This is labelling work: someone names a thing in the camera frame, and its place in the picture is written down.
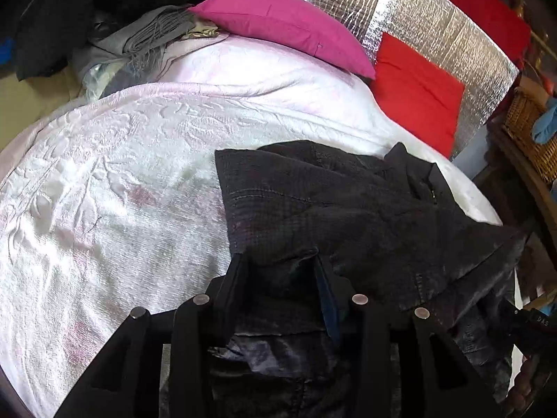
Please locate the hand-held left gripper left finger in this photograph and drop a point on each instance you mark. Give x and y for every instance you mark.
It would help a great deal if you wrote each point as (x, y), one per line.
(229, 289)

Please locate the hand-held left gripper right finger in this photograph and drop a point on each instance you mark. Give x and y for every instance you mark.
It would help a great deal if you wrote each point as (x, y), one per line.
(328, 298)

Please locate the dark jacket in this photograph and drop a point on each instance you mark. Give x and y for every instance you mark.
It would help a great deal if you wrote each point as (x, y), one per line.
(348, 209)

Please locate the white textured bedspread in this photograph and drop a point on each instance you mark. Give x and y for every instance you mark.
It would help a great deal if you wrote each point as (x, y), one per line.
(130, 183)

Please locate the wicker basket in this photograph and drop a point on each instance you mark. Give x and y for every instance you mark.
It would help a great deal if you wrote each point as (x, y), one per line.
(522, 126)

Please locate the light blue cloth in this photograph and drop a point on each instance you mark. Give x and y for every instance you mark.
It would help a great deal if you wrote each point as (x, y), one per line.
(547, 124)

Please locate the red pillow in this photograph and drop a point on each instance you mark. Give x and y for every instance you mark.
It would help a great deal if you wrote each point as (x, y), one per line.
(413, 91)

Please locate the clear plastic bag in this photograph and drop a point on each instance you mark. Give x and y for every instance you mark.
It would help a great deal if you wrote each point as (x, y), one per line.
(98, 80)

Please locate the beige satin cloth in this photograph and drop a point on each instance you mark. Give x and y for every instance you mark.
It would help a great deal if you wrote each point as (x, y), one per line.
(202, 31)

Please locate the grey fringed scarf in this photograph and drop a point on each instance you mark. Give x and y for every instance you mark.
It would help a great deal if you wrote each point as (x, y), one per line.
(143, 35)

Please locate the pink pillow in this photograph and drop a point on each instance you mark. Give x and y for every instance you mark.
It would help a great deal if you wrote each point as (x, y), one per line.
(283, 21)

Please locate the silver foil insulation panel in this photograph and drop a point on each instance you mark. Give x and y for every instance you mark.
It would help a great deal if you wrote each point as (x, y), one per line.
(435, 21)

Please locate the red cloth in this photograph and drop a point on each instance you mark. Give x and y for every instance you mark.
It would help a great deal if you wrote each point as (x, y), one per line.
(491, 13)

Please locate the black cloth pile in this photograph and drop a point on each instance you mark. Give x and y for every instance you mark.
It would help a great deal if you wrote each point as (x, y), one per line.
(48, 30)

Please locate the turned wooden post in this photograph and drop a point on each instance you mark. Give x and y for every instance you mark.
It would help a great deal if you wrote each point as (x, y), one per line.
(533, 387)

